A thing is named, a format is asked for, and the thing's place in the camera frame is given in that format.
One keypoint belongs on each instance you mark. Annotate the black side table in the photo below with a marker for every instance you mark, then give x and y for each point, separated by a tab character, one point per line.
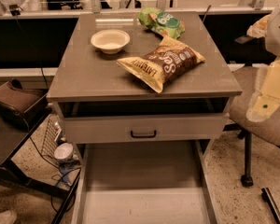
11	140

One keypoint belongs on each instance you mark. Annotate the beige office chair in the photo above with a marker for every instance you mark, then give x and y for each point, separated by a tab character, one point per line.
268	130

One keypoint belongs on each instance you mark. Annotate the white paper bowl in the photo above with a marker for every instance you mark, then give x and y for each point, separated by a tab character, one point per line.
110	41

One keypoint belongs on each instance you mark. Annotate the wire basket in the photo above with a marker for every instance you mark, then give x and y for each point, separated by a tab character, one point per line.
52	139

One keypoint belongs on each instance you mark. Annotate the yellow-covered gripper body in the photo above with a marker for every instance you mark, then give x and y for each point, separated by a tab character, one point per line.
279	32

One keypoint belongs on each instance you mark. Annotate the open middle drawer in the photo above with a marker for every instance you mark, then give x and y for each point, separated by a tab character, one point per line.
145	183

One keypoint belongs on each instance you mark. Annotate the brown bag on side table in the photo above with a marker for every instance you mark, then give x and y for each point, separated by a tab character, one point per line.
21	106

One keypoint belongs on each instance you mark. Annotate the black bar on floor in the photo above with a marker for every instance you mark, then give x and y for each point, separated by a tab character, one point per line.
268	198

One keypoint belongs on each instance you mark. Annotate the white shoe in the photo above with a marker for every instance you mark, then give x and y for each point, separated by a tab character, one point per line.
8	217

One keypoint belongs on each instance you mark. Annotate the green chip bag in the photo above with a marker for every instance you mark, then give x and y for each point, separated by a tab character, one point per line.
161	22

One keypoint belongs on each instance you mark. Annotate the grey drawer cabinet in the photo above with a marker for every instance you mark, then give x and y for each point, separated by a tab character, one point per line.
91	84

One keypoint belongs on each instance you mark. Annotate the top drawer with black handle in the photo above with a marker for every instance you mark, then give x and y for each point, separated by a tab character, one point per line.
144	128

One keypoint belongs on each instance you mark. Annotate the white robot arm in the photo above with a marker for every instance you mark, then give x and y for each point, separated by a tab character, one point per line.
270	29

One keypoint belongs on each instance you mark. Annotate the white cup on floor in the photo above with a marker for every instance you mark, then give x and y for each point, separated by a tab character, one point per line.
64	152

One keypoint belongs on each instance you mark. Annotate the brown chip bag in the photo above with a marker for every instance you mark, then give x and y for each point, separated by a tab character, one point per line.
169	60

